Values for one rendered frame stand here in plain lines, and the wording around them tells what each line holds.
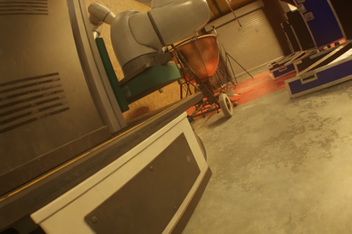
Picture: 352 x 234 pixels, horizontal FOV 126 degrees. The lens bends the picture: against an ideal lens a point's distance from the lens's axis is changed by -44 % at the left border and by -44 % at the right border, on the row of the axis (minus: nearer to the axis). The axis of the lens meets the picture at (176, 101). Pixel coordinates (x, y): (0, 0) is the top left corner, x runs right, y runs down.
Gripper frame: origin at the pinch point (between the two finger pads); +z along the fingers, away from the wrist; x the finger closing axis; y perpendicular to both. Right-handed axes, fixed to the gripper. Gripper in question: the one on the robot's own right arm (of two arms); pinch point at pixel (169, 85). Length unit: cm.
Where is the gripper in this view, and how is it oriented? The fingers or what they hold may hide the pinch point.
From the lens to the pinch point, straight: 89.2
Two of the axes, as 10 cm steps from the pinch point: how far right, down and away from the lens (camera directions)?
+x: 8.0, -3.3, -5.0
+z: 4.0, 9.2, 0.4
